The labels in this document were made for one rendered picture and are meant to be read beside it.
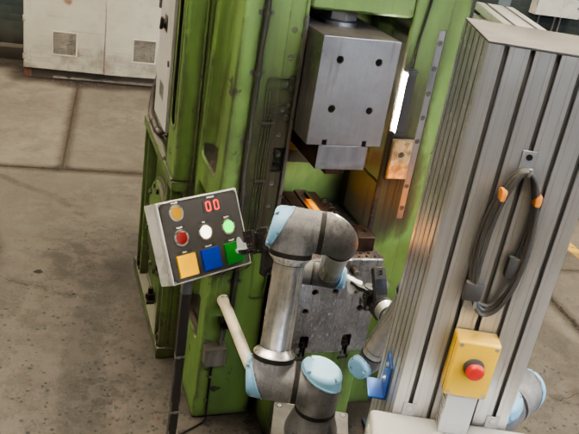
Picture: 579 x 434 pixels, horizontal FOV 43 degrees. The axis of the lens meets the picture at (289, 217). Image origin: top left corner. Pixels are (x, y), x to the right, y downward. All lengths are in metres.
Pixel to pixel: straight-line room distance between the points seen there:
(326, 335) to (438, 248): 1.68
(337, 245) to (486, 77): 0.75
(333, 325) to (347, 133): 0.82
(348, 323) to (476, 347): 1.61
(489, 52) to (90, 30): 6.83
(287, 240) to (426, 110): 1.26
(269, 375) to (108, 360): 1.81
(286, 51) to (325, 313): 1.06
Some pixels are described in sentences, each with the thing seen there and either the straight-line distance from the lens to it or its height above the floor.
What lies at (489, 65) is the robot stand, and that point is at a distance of 1.33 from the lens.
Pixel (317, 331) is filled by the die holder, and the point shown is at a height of 0.58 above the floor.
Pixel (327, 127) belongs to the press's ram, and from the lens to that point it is 2.68.
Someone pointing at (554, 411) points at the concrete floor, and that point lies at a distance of 4.06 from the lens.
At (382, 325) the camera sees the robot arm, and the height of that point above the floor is 1.06.
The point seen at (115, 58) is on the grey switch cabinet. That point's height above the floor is 0.29.
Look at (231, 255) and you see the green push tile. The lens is 2.58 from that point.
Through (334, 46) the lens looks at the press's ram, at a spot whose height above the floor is 1.73.
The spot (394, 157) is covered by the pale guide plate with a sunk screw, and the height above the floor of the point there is 1.28.
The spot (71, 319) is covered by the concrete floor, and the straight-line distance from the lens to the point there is 4.00.
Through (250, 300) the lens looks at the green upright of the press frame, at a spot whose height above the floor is 0.61.
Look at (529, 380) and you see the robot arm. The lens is 2.23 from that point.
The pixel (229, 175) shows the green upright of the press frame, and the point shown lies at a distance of 2.80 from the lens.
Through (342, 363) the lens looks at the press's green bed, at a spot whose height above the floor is 0.40.
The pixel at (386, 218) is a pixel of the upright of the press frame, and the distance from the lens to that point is 3.12.
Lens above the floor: 2.22
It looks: 24 degrees down
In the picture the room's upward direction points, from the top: 9 degrees clockwise
